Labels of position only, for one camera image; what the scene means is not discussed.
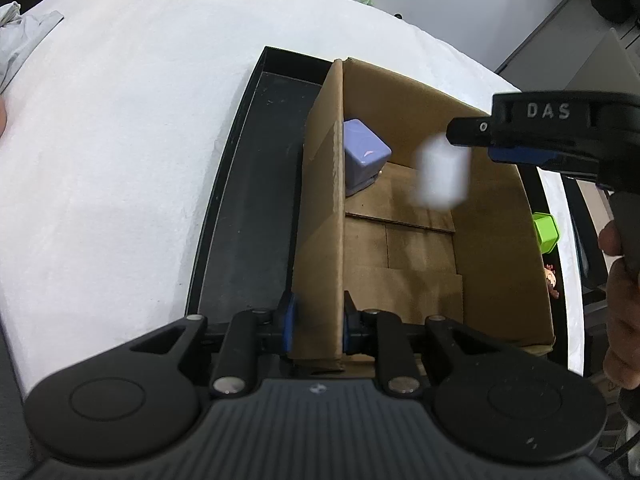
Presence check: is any person's right hand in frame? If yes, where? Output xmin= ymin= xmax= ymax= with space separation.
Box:
xmin=598 ymin=222 xmax=640 ymax=391

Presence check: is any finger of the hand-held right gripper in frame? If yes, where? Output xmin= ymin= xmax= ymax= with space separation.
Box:
xmin=489 ymin=146 xmax=599 ymax=174
xmin=446 ymin=116 xmax=493 ymax=148

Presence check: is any brown figurine with pink hat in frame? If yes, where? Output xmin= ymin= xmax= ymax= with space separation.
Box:
xmin=544 ymin=262 xmax=562 ymax=302

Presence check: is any grey cloth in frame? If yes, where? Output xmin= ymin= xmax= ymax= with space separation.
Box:
xmin=0 ymin=2 xmax=65 ymax=93

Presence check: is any white charger block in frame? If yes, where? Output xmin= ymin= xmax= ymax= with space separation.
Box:
xmin=415 ymin=135 xmax=473 ymax=208

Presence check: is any purple cube toy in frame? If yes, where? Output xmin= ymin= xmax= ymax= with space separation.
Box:
xmin=343 ymin=119 xmax=392 ymax=198

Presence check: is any brown cardboard box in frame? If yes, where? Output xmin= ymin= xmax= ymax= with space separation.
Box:
xmin=287 ymin=57 xmax=557 ymax=373

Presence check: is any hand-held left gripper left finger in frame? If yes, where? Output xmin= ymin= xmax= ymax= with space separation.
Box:
xmin=129 ymin=292 xmax=301 ymax=400

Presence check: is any green hexagonal block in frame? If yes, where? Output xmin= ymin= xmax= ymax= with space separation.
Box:
xmin=531 ymin=212 xmax=561 ymax=256

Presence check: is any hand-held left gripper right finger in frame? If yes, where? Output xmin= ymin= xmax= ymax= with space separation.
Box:
xmin=341 ymin=290 xmax=505 ymax=397

